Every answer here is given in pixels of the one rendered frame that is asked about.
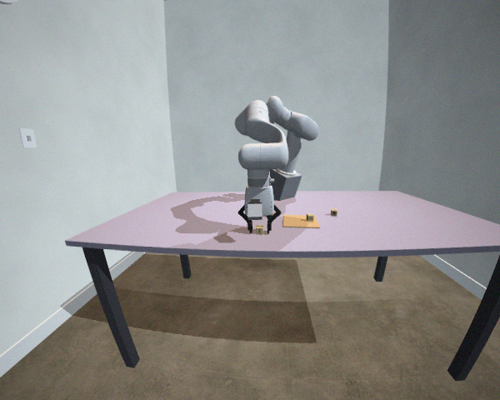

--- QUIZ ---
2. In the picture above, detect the tan flat mat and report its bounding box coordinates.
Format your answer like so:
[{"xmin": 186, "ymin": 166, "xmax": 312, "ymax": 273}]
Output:
[{"xmin": 283, "ymin": 215, "xmax": 320, "ymax": 228}]

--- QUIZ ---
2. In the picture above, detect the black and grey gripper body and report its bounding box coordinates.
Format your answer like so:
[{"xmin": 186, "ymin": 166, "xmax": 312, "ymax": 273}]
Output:
[{"xmin": 245, "ymin": 186, "xmax": 274, "ymax": 216}]

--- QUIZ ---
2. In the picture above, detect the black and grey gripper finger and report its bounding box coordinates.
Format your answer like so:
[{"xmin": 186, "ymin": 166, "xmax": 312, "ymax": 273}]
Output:
[
  {"xmin": 267, "ymin": 205, "xmax": 281, "ymax": 234},
  {"xmin": 238, "ymin": 204, "xmax": 253, "ymax": 233}
]

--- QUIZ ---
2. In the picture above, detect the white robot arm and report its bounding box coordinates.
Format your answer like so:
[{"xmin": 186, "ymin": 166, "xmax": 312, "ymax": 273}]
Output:
[{"xmin": 235, "ymin": 96, "xmax": 319, "ymax": 220}]

